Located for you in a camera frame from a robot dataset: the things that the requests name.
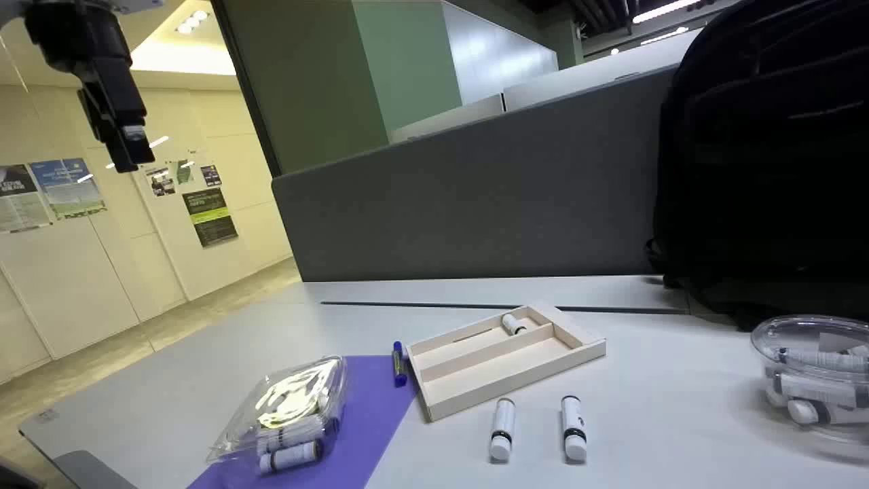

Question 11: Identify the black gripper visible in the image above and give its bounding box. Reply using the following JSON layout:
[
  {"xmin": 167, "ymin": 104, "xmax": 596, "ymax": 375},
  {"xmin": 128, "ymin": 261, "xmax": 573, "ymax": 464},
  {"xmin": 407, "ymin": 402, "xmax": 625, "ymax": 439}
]
[{"xmin": 20, "ymin": 0, "xmax": 156, "ymax": 174}]

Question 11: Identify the white bottle with grey cap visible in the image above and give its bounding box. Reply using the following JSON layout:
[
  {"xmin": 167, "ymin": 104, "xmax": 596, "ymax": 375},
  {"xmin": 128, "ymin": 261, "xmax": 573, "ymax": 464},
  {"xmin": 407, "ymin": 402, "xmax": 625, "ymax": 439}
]
[
  {"xmin": 557, "ymin": 391, "xmax": 588, "ymax": 464},
  {"xmin": 485, "ymin": 394, "xmax": 517, "ymax": 464}
]

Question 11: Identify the white bottle with dark cap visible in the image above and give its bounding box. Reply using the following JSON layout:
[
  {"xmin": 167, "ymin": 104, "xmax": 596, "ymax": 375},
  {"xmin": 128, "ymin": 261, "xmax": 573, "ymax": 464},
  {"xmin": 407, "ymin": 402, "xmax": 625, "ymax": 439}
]
[
  {"xmin": 258, "ymin": 439, "xmax": 329, "ymax": 475},
  {"xmin": 255, "ymin": 414, "xmax": 341, "ymax": 456}
]

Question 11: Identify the small blue bottle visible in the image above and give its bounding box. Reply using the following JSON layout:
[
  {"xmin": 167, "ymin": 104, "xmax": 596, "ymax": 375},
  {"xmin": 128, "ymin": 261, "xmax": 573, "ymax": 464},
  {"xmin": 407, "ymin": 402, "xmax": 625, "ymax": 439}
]
[{"xmin": 387, "ymin": 341, "xmax": 410, "ymax": 388}]

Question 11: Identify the light wooden tray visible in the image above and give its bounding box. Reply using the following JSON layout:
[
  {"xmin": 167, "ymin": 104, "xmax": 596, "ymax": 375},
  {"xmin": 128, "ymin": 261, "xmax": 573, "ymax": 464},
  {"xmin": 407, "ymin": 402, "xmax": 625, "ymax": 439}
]
[{"xmin": 405, "ymin": 301, "xmax": 607, "ymax": 428}]

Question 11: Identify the white bottle in bowl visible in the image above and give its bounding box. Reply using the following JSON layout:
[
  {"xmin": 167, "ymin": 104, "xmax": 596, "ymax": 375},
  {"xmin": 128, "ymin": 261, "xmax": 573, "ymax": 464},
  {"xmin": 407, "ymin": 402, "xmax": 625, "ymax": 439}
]
[
  {"xmin": 763, "ymin": 373, "xmax": 862, "ymax": 429},
  {"xmin": 773, "ymin": 345, "xmax": 869, "ymax": 375}
]

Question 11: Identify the ceiling light panel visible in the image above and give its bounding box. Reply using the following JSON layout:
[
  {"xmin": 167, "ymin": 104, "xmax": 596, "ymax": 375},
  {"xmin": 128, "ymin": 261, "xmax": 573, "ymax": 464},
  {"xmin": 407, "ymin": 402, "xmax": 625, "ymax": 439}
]
[{"xmin": 128, "ymin": 0, "xmax": 239, "ymax": 81}]

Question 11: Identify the clear plastic container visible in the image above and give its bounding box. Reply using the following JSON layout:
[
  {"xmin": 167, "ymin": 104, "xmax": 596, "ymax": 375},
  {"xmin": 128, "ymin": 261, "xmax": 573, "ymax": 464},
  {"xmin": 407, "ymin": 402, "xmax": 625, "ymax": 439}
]
[{"xmin": 205, "ymin": 354, "xmax": 350, "ymax": 464}]

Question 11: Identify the dark grey flat object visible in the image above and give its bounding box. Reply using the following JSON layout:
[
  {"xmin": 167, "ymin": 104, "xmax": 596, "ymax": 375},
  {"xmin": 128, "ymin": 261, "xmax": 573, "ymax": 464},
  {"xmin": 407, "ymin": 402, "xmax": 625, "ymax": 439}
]
[{"xmin": 52, "ymin": 448, "xmax": 141, "ymax": 489}]

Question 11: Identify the purple mat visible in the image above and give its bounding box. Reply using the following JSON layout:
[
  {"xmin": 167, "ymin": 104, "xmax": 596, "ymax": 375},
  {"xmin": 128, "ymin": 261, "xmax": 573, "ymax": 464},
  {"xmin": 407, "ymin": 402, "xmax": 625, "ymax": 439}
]
[{"xmin": 186, "ymin": 354, "xmax": 421, "ymax": 489}]

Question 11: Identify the black backpack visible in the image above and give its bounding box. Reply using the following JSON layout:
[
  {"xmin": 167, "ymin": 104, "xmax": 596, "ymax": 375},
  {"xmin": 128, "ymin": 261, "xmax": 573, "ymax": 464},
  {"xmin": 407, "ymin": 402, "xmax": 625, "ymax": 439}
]
[{"xmin": 644, "ymin": 0, "xmax": 869, "ymax": 333}]

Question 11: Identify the clear glass bowl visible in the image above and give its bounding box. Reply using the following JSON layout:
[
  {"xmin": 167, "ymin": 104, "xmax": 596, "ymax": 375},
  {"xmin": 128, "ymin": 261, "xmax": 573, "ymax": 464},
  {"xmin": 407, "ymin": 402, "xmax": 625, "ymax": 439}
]
[{"xmin": 745, "ymin": 314, "xmax": 869, "ymax": 467}]

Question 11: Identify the small photo wall poster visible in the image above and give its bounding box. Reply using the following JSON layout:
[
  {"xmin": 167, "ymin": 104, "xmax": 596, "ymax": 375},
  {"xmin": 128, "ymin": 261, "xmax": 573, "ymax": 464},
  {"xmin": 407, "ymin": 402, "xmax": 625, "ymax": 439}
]
[{"xmin": 143, "ymin": 167, "xmax": 179, "ymax": 202}]

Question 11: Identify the blue green wall poster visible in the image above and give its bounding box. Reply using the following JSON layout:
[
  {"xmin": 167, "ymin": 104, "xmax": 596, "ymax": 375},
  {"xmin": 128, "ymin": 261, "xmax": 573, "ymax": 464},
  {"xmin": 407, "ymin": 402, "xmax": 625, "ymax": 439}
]
[{"xmin": 26, "ymin": 155, "xmax": 107, "ymax": 223}]

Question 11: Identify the black green wall poster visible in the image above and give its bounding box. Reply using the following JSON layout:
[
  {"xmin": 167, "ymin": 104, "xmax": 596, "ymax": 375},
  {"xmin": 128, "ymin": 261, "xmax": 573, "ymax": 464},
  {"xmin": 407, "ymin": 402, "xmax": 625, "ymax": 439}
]
[{"xmin": 179, "ymin": 186, "xmax": 240, "ymax": 251}]

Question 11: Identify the grey white wall poster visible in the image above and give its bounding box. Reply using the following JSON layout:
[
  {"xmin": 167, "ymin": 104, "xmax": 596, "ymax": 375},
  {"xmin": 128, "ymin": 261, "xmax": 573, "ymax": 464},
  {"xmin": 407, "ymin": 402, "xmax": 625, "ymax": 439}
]
[{"xmin": 0, "ymin": 163, "xmax": 54, "ymax": 237}]

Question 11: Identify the white coiled cable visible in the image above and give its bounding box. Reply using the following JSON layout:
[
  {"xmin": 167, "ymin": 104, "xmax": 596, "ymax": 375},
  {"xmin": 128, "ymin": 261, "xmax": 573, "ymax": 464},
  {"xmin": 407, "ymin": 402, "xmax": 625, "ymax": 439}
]
[{"xmin": 251, "ymin": 361, "xmax": 340, "ymax": 433}]

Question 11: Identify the grey partition wall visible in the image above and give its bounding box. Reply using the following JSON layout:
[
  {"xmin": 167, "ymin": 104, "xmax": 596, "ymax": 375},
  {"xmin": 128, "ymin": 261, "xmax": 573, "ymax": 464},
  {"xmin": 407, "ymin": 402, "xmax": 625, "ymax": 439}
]
[{"xmin": 272, "ymin": 35, "xmax": 717, "ymax": 282}]

